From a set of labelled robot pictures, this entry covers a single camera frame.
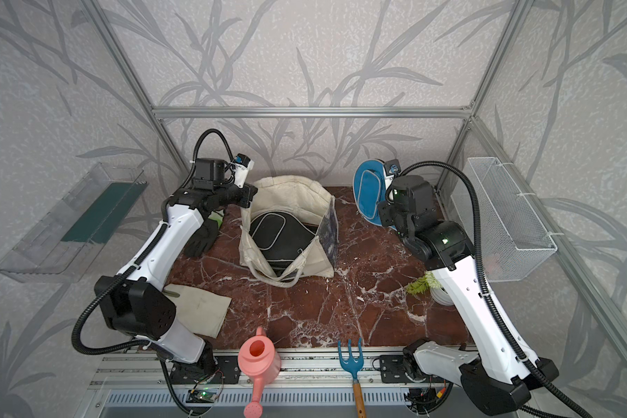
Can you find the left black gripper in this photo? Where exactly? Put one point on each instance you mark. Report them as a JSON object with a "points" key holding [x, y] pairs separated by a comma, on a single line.
{"points": [[248, 192]]}

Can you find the blue hand rake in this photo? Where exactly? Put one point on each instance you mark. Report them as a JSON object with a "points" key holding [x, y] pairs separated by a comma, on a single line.
{"points": [[353, 365]]}

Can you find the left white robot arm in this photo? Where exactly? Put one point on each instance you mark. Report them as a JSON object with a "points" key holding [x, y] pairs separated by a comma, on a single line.
{"points": [[132, 301]]}

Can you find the beige canvas tote bag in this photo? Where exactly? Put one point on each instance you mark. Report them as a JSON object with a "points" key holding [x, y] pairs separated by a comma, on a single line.
{"points": [[307, 200]]}

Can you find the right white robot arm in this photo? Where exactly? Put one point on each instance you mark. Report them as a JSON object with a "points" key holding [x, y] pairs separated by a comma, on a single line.
{"points": [[500, 377]]}

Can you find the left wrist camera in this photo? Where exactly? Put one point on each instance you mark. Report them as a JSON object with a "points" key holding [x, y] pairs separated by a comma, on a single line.
{"points": [[242, 165]]}

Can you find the black and green work glove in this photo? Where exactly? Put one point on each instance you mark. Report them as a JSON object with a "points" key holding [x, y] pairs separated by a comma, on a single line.
{"points": [[204, 238]]}

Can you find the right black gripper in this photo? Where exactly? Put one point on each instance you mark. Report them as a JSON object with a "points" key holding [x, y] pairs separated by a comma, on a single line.
{"points": [[384, 214]]}

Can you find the white wire basket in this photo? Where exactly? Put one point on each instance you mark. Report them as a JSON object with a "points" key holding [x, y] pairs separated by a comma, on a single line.
{"points": [[514, 240]]}

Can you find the pink watering can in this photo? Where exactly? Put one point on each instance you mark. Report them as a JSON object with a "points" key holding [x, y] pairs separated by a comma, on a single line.
{"points": [[261, 363]]}

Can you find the beige gardening glove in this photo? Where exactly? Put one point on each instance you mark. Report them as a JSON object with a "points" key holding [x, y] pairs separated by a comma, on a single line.
{"points": [[202, 312]]}

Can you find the potted flower plant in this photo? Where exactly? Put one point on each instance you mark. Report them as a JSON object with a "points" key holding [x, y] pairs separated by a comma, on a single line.
{"points": [[428, 283]]}

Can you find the clear plastic shelf tray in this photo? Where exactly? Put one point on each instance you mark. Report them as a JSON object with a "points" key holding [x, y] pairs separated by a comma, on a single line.
{"points": [[61, 247]]}

